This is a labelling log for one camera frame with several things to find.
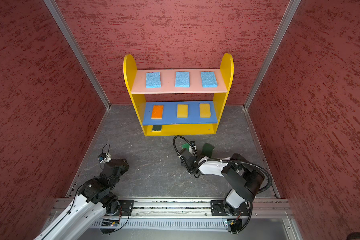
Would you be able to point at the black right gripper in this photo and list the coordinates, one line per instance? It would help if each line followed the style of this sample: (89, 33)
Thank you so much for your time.
(185, 165)

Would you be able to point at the dark green curved sponge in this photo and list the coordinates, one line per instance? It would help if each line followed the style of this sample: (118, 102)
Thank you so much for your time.
(207, 150)
(157, 128)

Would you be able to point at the orange sponge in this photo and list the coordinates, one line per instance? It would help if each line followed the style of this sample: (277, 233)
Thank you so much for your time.
(157, 112)

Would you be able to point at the blue sponge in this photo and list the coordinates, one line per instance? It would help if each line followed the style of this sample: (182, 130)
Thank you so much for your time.
(153, 80)
(182, 80)
(209, 80)

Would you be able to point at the green yellow scrub sponge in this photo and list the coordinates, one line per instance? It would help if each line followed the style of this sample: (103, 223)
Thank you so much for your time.
(186, 146)

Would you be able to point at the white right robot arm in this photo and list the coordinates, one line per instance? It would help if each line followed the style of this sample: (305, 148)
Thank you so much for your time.
(245, 178)

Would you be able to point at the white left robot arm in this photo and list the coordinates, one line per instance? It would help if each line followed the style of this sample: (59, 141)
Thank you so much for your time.
(92, 201)

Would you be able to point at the yellow wooden shelf unit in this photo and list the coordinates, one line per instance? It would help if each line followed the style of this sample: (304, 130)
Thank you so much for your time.
(135, 81)

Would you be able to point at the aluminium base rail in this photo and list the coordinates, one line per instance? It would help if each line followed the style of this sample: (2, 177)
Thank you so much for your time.
(200, 214)

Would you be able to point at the aluminium corner frame post left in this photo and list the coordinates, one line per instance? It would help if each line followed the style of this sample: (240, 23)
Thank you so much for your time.
(67, 33)

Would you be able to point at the aluminium corner frame post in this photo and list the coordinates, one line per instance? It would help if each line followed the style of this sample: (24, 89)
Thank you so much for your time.
(67, 33)
(278, 37)

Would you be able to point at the aluminium corner frame post right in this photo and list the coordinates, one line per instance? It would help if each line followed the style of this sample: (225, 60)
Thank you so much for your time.
(278, 37)

